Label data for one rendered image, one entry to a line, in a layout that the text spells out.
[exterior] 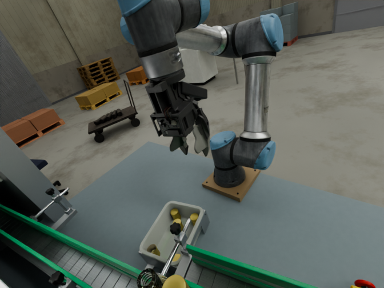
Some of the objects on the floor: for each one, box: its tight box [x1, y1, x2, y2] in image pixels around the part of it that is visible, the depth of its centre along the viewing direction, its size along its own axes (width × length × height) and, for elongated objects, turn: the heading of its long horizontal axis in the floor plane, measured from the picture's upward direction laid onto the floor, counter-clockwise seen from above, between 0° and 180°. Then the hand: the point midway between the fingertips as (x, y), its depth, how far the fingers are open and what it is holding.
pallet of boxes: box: [259, 2, 298, 46], centre depth 608 cm, size 104×70×103 cm
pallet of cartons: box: [126, 66, 150, 86], centre depth 733 cm, size 133×96×46 cm
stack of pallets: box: [77, 57, 121, 90], centre depth 895 cm, size 140×96×99 cm
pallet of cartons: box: [74, 82, 123, 110], centre depth 621 cm, size 123×89×43 cm
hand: (196, 149), depth 50 cm, fingers open, 5 cm apart
